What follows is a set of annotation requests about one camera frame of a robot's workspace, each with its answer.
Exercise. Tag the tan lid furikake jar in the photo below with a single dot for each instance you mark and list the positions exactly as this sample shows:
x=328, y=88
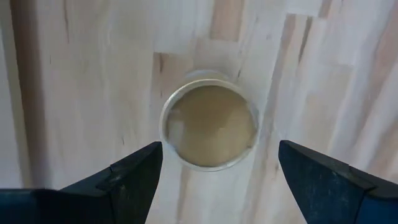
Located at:
x=211, y=124

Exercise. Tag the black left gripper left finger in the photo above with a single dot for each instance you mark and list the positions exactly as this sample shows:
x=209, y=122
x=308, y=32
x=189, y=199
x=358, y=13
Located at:
x=93, y=205

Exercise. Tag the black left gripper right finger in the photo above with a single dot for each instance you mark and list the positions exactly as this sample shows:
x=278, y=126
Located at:
x=342, y=202

